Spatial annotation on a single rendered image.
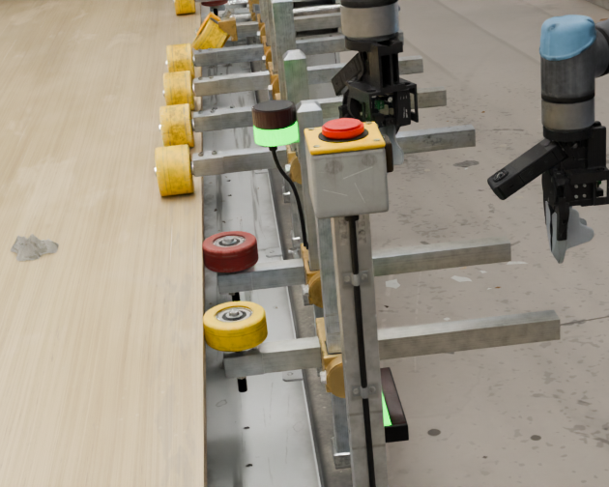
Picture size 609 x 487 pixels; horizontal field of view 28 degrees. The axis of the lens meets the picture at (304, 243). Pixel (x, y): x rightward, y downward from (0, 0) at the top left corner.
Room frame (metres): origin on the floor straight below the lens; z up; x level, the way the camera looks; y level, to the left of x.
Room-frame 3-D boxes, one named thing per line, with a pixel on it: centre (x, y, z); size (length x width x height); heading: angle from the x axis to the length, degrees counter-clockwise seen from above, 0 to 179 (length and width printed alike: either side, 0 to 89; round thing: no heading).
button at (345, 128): (1.09, -0.05, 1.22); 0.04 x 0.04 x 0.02
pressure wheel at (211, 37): (2.89, 0.18, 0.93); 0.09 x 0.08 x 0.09; 93
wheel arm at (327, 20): (2.90, -0.07, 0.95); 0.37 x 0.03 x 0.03; 93
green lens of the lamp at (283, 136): (1.60, 0.03, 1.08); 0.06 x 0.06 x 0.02
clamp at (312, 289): (1.63, -0.02, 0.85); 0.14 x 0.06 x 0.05; 3
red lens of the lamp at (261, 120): (1.60, 0.03, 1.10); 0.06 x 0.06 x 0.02
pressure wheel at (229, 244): (1.64, 0.11, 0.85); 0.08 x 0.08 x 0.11
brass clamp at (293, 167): (1.88, -0.01, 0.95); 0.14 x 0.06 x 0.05; 3
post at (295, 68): (1.85, -0.01, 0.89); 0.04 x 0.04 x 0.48; 3
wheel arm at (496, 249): (1.65, -0.08, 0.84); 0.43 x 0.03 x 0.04; 93
